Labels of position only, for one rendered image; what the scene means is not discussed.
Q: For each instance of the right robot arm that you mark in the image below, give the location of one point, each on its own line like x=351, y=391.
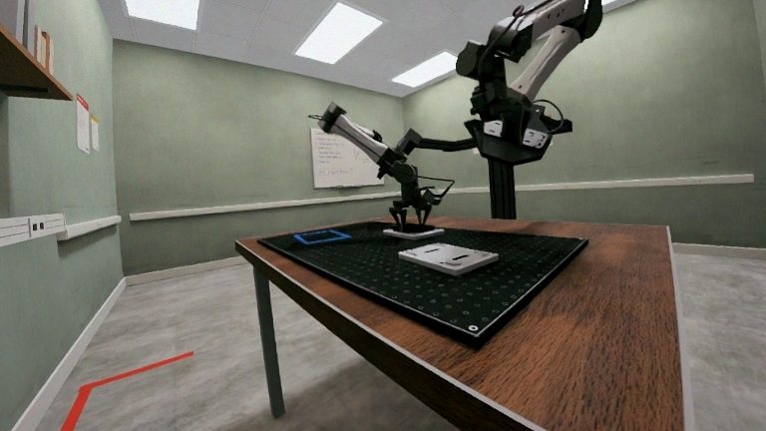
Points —
x=345, y=128

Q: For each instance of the white rectangular frame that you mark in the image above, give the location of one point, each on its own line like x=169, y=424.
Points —
x=411, y=235

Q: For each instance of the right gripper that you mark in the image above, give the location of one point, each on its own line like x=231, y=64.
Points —
x=411, y=196

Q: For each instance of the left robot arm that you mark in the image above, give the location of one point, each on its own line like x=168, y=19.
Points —
x=574, y=27

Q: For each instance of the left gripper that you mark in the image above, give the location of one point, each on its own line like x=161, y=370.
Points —
x=494, y=111

